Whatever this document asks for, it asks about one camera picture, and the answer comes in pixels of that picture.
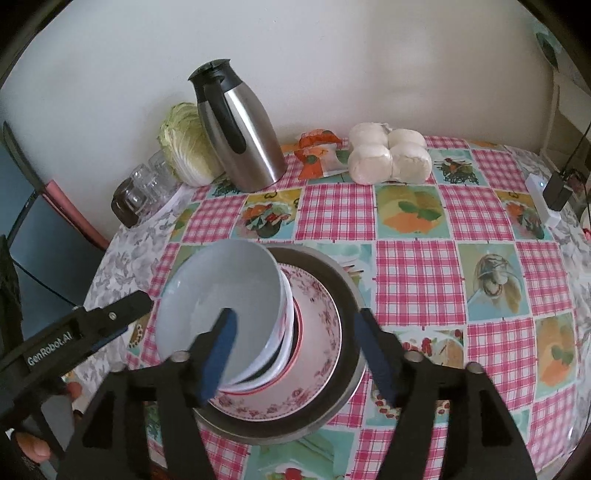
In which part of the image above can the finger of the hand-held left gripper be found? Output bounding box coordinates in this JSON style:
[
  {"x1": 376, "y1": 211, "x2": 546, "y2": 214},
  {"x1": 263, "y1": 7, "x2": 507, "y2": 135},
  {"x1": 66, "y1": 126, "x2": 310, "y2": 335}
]
[{"x1": 76, "y1": 290, "x2": 153, "y2": 355}]

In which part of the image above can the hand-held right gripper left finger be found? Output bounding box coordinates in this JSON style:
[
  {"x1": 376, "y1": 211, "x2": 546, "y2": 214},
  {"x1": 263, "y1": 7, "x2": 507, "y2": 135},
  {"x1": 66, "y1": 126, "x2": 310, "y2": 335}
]
[{"x1": 65, "y1": 308, "x2": 237, "y2": 480}]

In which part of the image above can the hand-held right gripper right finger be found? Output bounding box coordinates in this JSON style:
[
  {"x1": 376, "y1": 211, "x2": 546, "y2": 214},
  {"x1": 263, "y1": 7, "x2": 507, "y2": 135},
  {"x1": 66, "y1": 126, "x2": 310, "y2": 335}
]
[{"x1": 359, "y1": 308, "x2": 539, "y2": 480}]

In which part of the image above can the floral rim round plate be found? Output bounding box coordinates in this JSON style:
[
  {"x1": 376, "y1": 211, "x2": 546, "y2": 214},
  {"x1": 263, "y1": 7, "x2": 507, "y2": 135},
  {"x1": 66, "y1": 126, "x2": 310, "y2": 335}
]
[{"x1": 208, "y1": 264, "x2": 343, "y2": 420}]

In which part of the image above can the stainless steel basin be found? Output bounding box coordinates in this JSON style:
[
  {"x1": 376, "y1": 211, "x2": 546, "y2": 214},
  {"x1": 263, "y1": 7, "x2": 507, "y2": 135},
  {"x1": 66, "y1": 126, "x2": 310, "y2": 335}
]
[{"x1": 191, "y1": 246, "x2": 368, "y2": 446}]

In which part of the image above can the white square bowl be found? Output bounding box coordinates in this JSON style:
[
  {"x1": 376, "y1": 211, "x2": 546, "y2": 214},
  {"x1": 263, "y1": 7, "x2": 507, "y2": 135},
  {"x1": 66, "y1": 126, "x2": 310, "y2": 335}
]
[{"x1": 156, "y1": 240, "x2": 283, "y2": 386}]

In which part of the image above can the strawberry print bowl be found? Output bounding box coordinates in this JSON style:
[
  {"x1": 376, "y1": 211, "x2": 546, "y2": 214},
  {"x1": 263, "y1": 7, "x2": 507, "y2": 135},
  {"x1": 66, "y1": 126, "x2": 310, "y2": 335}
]
[{"x1": 222, "y1": 277, "x2": 303, "y2": 395}]

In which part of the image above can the person's left hand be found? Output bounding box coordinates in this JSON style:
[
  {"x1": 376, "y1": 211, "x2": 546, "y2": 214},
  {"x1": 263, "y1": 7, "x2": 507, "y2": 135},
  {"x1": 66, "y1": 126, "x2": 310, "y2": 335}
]
[{"x1": 11, "y1": 381, "x2": 84, "y2": 462}]

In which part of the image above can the grey floral cloth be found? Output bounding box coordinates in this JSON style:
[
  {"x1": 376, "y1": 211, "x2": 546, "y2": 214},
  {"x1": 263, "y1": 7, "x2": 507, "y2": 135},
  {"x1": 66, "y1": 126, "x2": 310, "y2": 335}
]
[{"x1": 69, "y1": 185, "x2": 591, "y2": 462}]

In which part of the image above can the dark blue panel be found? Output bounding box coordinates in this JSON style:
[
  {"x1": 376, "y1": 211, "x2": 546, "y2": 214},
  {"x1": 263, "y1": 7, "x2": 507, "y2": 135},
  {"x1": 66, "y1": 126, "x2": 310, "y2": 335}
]
[{"x1": 0, "y1": 122, "x2": 107, "y2": 315}]

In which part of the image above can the pink panel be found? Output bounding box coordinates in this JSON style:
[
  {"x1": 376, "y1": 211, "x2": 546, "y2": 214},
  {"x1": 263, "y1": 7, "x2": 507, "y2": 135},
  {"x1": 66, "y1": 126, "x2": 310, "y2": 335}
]
[{"x1": 41, "y1": 180, "x2": 112, "y2": 250}]

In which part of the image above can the napa cabbage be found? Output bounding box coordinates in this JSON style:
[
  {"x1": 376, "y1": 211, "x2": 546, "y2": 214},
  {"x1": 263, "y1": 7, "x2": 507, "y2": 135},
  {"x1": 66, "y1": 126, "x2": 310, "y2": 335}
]
[{"x1": 157, "y1": 102, "x2": 227, "y2": 186}]

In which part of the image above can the bag of steamed buns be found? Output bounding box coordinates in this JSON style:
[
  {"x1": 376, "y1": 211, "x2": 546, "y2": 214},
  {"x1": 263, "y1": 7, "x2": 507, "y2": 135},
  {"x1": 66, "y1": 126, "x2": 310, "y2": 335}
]
[{"x1": 346, "y1": 121, "x2": 432, "y2": 186}]

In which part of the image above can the orange snack packet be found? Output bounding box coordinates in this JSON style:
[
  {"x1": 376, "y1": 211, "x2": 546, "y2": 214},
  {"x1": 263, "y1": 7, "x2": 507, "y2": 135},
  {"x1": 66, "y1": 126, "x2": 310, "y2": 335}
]
[{"x1": 295, "y1": 129, "x2": 354, "y2": 181}]

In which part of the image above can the stainless steel thermos jug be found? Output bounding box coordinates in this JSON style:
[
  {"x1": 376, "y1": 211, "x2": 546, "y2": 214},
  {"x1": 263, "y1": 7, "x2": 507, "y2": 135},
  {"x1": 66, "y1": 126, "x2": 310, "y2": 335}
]
[{"x1": 187, "y1": 58, "x2": 287, "y2": 192}]

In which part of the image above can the white power strip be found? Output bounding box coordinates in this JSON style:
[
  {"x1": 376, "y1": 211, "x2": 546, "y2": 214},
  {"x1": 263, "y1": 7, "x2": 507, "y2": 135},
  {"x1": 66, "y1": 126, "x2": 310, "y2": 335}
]
[{"x1": 525, "y1": 174, "x2": 561, "y2": 228}]

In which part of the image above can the black power adapter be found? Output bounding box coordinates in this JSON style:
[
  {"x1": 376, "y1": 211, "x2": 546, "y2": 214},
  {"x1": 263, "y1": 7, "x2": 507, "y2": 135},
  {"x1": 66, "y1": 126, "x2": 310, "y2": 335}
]
[{"x1": 542, "y1": 170, "x2": 578, "y2": 212}]

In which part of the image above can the white shelf frame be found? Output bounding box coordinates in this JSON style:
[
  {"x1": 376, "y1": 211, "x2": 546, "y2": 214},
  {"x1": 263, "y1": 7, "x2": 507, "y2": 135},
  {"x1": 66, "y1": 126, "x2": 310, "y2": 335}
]
[{"x1": 538, "y1": 69, "x2": 591, "y2": 160}]

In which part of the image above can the teal wall sticker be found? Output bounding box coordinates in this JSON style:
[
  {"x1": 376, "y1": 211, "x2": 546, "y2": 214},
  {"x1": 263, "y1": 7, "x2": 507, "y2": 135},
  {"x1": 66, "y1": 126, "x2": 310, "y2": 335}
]
[{"x1": 536, "y1": 30, "x2": 563, "y2": 70}]

